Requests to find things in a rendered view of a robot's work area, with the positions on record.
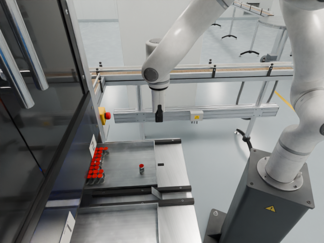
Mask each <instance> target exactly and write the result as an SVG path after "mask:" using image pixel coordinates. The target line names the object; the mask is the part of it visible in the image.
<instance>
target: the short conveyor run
mask: <svg viewBox="0 0 324 243"><path fill-rule="evenodd" d="M91 79H92V83H93V87H94V93H95V97H96V101H97V105H98V107H100V104H101V101H102V98H103V95H104V92H105V89H106V82H105V78H104V77H100V73H98V75H97V78H92V77H91Z"/></svg>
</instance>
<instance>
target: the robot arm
mask: <svg viewBox="0 0 324 243"><path fill-rule="evenodd" d="M234 1H235V0H192V1H191V2H190V3H189V4H188V6H187V7H186V8H185V10H184V11H183V12H182V14H181V15H180V16H179V18H178V19H177V20H176V21H175V23H174V24H173V25H172V27H171V28H170V29H169V31H168V32H167V33H166V35H165V36H164V37H163V39H159V38H157V39H150V40H148V41H146V60H145V62H144V64H143V66H142V69H141V74H142V77H143V79H144V80H145V81H146V82H148V86H149V88H150V89H151V96H152V112H153V113H155V122H163V114H162V113H164V111H165V89H167V88H168V86H169V84H170V72H171V71H172V70H173V69H174V68H175V67H176V66H177V65H178V63H179V62H180V61H181V60H182V59H183V58H184V57H185V55H186V54H187V53H188V52H189V50H190V49H191V48H192V46H193V45H194V43H195V42H196V40H197V39H198V38H199V37H200V36H201V35H202V34H203V33H204V32H205V31H206V30H207V29H208V28H209V27H210V26H211V25H212V24H213V23H214V22H215V21H216V20H217V19H218V18H219V17H220V16H221V15H222V14H223V13H224V12H225V10H226V9H228V7H230V6H231V4H232V3H233V2H234ZM279 3H280V8H281V12H282V16H283V19H284V22H285V25H286V29H287V32H288V36H289V39H290V44H291V50H292V58H293V67H294V72H293V79H292V84H291V89H290V102H291V105H292V107H293V109H294V111H295V112H296V114H297V115H298V117H299V124H292V125H289V126H287V127H286V128H284V130H283V131H282V133H281V135H280V137H279V139H278V141H277V143H276V145H275V147H274V150H273V152H272V154H271V156H270V157H265V158H262V159H260V160H259V161H258V163H257V166H256V169H257V172H258V174H259V176H260V177H261V179H262V180H263V181H264V182H266V183H267V184H268V185H270V186H271V187H273V188H275V189H278V190H281V191H287V192H291V191H296V190H298V189H299V188H300V187H301V186H302V184H303V177H302V172H300V169H301V168H302V166H303V164H304V163H305V161H306V160H307V158H308V157H309V156H310V154H311V153H312V151H313V150H314V148H315V146H316V145H317V144H318V143H320V142H321V141H324V0H279Z"/></svg>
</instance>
